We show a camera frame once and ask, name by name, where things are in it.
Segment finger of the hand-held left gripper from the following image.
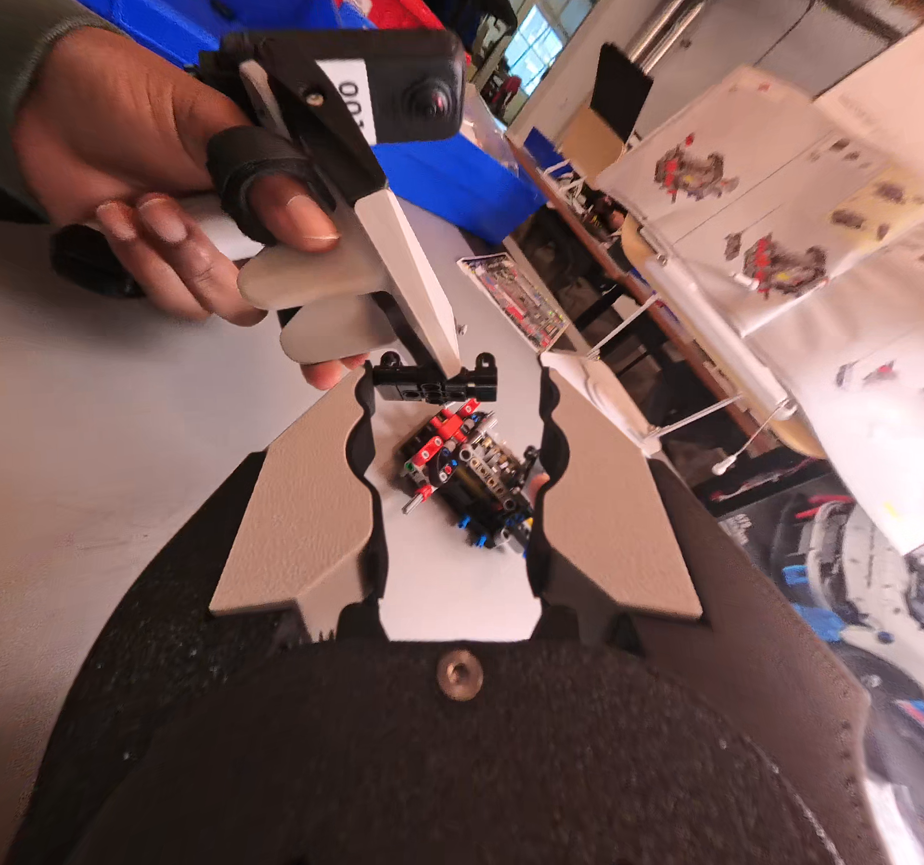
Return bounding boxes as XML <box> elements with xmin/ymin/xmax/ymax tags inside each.
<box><xmin>354</xmin><ymin>188</ymin><xmax>464</xmax><ymax>380</ymax></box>

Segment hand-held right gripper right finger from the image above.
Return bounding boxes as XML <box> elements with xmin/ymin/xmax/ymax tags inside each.
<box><xmin>527</xmin><ymin>367</ymin><xmax>705</xmax><ymax>646</ymax></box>

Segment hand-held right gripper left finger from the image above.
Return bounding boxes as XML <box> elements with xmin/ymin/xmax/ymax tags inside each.
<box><xmin>209</xmin><ymin>367</ymin><xmax>391</xmax><ymax>642</ymax></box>

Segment black lego beam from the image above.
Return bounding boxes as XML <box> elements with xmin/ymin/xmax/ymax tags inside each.
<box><xmin>372</xmin><ymin>351</ymin><xmax>499</xmax><ymax>405</ymax></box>

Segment lego car model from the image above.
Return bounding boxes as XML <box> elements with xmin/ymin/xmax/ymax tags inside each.
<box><xmin>399</xmin><ymin>398</ymin><xmax>542</xmax><ymax>550</ymax></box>

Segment person's left forearm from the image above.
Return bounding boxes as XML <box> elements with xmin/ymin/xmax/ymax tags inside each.
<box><xmin>0</xmin><ymin>0</ymin><xmax>120</xmax><ymax>219</ymax></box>

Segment lego sticker sheet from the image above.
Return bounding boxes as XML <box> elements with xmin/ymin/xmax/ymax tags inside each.
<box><xmin>458</xmin><ymin>253</ymin><xmax>569</xmax><ymax>353</ymax></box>

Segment lego instruction booklet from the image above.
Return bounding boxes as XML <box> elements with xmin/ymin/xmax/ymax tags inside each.
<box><xmin>595</xmin><ymin>27</ymin><xmax>924</xmax><ymax>555</ymax></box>

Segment person's left hand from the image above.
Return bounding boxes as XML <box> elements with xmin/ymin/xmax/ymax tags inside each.
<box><xmin>13</xmin><ymin>26</ymin><xmax>371</xmax><ymax>391</ymax></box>

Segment large blue bin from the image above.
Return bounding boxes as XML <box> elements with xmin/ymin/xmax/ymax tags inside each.
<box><xmin>372</xmin><ymin>134</ymin><xmax>547</xmax><ymax>245</ymax></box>

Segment clear plastic parts bags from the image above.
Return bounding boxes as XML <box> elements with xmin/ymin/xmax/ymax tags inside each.
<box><xmin>458</xmin><ymin>81</ymin><xmax>521</xmax><ymax>176</ymax></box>

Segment blue background box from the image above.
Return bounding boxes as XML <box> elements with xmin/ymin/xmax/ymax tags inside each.
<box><xmin>523</xmin><ymin>127</ymin><xmax>571</xmax><ymax>173</ymax></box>

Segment black board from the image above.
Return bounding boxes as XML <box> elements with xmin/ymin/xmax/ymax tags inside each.
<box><xmin>590</xmin><ymin>42</ymin><xmax>655</xmax><ymax>144</ymax></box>

